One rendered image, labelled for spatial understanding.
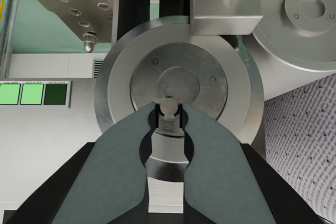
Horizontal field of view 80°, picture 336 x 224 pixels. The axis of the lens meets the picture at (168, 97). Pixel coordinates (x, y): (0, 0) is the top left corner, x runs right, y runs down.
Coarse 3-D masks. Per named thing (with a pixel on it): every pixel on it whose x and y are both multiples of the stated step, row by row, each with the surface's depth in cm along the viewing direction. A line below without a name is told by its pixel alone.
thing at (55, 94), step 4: (48, 88) 51; (52, 88) 51; (56, 88) 51; (60, 88) 51; (64, 88) 51; (48, 92) 51; (52, 92) 51; (56, 92) 51; (60, 92) 51; (64, 92) 50; (48, 96) 50; (52, 96) 50; (56, 96) 50; (60, 96) 50; (64, 96) 50; (48, 100) 50; (52, 100) 50; (56, 100) 50; (60, 100) 50
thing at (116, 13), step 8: (120, 0) 21; (128, 0) 24; (136, 0) 29; (144, 0) 37; (120, 8) 21; (128, 8) 24; (136, 8) 29; (144, 8) 37; (120, 16) 21; (128, 16) 24; (136, 16) 29; (144, 16) 37; (112, 24) 20; (120, 24) 21; (128, 24) 24; (136, 24) 29; (112, 32) 19; (120, 32) 21; (112, 40) 19
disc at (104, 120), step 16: (176, 16) 19; (128, 32) 19; (112, 48) 18; (240, 48) 18; (112, 64) 18; (96, 80) 18; (256, 80) 18; (96, 96) 18; (256, 96) 17; (96, 112) 17; (256, 112) 17; (256, 128) 17; (160, 176) 16; (176, 176) 16
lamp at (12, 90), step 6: (0, 90) 51; (6, 90) 51; (12, 90) 51; (18, 90) 51; (0, 96) 51; (6, 96) 51; (12, 96) 51; (0, 102) 50; (6, 102) 50; (12, 102) 50
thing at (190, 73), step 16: (160, 48) 16; (176, 48) 16; (192, 48) 16; (144, 64) 16; (160, 64) 16; (176, 64) 16; (192, 64) 16; (208, 64) 16; (144, 80) 16; (160, 80) 16; (176, 80) 16; (192, 80) 16; (208, 80) 16; (224, 80) 16; (144, 96) 15; (160, 96) 16; (176, 96) 15; (192, 96) 16; (208, 96) 15; (224, 96) 15; (208, 112) 15; (160, 128) 15; (176, 128) 15
